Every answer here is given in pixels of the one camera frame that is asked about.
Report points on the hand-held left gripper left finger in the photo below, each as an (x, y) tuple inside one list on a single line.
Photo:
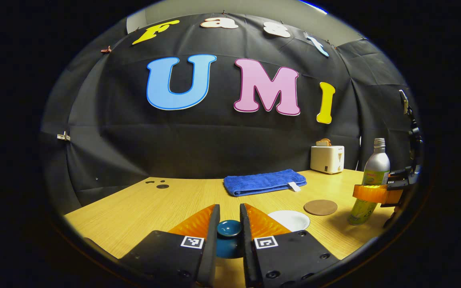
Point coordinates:
[(210, 248)]

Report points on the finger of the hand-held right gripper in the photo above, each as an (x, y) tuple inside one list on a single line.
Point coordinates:
[(374, 194)]

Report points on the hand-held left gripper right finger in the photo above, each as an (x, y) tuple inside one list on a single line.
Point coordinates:
[(247, 248)]

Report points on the teal teacup lid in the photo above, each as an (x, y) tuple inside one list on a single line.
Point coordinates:
[(229, 228)]

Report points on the silver water bottle green label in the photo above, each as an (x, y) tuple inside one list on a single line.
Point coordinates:
[(376, 166)]

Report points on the teal teacup white inside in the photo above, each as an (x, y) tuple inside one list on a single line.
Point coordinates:
[(290, 220)]

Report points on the round brown coaster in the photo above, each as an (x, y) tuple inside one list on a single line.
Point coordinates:
[(320, 207)]

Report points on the white toaster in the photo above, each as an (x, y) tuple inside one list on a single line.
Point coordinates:
[(326, 160)]

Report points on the blue folded towel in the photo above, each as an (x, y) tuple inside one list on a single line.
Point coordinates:
[(262, 182)]

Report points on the bread slice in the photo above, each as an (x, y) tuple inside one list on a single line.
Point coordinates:
[(323, 142)]

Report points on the black backdrop cloth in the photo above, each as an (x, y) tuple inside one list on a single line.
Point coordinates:
[(214, 140)]

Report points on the silver metal clip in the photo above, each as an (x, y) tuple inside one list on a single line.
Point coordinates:
[(63, 136)]

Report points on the copper clip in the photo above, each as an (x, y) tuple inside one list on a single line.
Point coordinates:
[(106, 50)]

